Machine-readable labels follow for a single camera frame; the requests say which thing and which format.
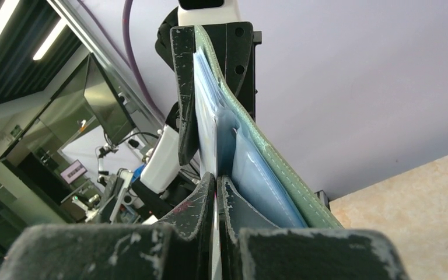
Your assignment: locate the black wall monitor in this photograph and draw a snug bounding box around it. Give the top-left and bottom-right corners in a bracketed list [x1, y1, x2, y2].
[83, 54, 135, 145]

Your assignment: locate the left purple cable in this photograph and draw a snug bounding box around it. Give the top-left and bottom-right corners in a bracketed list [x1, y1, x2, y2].
[77, 0, 167, 121]

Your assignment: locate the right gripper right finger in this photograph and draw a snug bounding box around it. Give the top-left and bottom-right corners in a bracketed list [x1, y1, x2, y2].
[217, 176, 409, 279]

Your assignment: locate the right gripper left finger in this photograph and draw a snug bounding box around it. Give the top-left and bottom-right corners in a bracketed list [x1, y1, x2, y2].
[0, 173, 216, 279]

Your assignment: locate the left corner aluminium post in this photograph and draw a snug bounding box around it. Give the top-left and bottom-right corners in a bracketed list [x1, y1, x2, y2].
[48, 1, 165, 129]

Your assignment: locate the grey-green card holder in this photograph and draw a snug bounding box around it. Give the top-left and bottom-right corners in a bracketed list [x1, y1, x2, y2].
[192, 26, 341, 229]

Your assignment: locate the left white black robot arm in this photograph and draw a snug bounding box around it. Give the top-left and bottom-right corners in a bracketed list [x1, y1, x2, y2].
[132, 1, 262, 218]

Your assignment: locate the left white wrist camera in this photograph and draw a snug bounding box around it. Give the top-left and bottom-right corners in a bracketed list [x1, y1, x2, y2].
[177, 0, 242, 26]

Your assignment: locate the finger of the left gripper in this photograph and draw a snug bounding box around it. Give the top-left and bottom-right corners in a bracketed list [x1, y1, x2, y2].
[203, 22, 262, 120]
[170, 26, 199, 166]

